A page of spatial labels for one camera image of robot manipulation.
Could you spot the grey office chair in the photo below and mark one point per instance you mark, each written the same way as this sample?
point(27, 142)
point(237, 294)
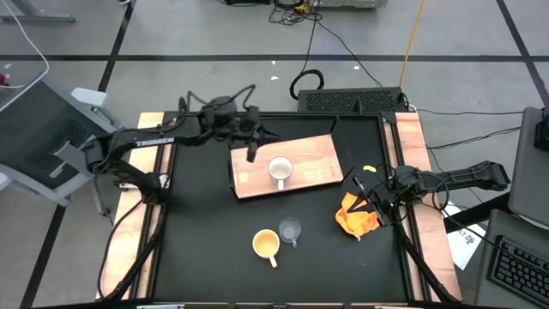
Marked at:
point(34, 129)

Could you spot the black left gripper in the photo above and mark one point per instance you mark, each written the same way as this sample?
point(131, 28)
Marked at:
point(254, 150)

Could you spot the yellow mug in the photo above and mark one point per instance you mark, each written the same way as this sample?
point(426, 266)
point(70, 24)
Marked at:
point(266, 244)

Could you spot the clear glass cup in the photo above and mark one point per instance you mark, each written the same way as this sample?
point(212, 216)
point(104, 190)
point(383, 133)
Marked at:
point(290, 230)

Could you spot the black monitor stand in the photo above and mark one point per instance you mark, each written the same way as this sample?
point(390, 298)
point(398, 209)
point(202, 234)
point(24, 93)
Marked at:
point(542, 133)

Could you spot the black keyboard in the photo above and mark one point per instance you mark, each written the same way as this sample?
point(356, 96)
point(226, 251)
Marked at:
point(521, 270)

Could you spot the small red object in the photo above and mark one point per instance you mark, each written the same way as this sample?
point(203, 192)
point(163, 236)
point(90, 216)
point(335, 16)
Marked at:
point(3, 78)

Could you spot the black aluminium table frame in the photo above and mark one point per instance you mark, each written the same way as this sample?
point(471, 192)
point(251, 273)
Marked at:
point(300, 114)

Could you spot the black perforated computer case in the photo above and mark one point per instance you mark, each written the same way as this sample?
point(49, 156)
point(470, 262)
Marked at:
point(347, 101)

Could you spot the white mug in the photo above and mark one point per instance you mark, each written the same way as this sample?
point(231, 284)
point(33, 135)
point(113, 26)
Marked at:
point(280, 168)

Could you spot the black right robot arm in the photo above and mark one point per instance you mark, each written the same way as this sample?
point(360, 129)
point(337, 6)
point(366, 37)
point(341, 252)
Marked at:
point(467, 177)

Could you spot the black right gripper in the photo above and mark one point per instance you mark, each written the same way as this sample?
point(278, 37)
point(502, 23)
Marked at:
point(381, 199)

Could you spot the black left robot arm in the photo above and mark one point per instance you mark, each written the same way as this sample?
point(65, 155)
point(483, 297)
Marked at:
point(154, 141)

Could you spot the black desk leg bar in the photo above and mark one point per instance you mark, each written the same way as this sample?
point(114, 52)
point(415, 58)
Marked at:
point(476, 212)

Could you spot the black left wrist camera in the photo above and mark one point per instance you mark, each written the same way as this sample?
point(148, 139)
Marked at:
point(240, 124)

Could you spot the grey equipment box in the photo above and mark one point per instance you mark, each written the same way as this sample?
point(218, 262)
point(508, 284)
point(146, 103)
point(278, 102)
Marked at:
point(351, 3)

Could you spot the black frame strut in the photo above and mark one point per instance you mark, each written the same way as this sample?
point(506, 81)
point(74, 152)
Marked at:
point(422, 262)
point(137, 257)

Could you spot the white paper sheet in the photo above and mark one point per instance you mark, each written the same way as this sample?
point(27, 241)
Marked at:
point(465, 246)

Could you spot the orange cloth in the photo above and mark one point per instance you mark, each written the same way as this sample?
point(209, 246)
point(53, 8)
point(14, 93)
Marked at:
point(356, 223)

